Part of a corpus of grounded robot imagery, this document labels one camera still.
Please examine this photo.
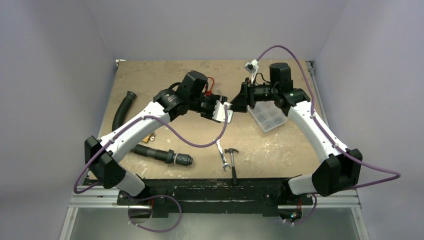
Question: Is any red cable padlock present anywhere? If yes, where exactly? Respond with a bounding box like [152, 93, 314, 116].
[204, 76, 215, 97]

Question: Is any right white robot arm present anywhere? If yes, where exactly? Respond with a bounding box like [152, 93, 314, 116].
[230, 62, 363, 204]

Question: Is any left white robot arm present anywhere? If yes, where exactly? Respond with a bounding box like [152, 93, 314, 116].
[84, 70, 233, 205]

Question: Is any clear plastic screw box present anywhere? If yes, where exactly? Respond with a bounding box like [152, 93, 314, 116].
[248, 101, 288, 133]

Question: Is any silver wrench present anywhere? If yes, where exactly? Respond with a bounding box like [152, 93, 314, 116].
[214, 138, 230, 172]

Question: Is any brass padlock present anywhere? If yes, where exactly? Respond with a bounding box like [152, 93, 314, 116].
[142, 133, 156, 143]

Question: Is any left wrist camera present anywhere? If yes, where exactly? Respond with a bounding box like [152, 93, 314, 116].
[212, 100, 234, 124]

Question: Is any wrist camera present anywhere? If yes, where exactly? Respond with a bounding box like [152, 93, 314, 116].
[244, 59, 259, 83]
[212, 100, 234, 124]

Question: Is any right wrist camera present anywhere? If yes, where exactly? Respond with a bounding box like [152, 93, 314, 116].
[244, 59, 259, 83]

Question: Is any black handled hammer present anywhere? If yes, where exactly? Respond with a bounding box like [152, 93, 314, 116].
[224, 148, 239, 185]

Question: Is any black corrugated hose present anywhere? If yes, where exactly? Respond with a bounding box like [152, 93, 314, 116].
[111, 91, 194, 168]

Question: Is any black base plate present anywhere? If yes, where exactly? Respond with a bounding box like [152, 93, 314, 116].
[115, 177, 316, 221]

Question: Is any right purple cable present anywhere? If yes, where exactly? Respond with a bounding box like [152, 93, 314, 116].
[256, 44, 402, 226]

